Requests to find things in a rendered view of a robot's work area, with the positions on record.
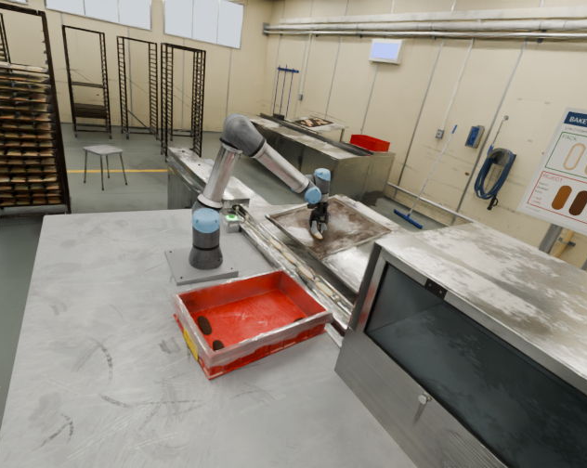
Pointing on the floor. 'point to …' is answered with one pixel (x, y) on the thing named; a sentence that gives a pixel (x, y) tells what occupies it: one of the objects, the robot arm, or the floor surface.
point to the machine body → (177, 198)
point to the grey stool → (101, 159)
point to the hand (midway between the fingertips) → (317, 231)
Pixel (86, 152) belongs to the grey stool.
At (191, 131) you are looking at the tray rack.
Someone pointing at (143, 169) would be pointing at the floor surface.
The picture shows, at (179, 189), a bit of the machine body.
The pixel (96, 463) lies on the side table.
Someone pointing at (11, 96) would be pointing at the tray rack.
